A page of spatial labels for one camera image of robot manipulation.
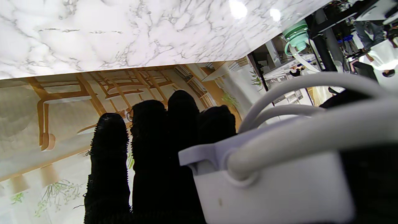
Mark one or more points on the black metal stand post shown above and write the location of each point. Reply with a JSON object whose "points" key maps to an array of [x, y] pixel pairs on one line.
{"points": [[325, 46]]}

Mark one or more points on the mint green plastic fixture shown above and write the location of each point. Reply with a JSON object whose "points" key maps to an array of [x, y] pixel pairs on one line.
{"points": [[295, 35]]}

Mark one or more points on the printed room scene backdrop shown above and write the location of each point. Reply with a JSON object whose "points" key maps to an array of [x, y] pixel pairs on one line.
{"points": [[46, 124]]}

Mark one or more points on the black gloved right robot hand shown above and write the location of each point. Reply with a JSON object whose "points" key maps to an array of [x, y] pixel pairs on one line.
{"points": [[155, 161]]}

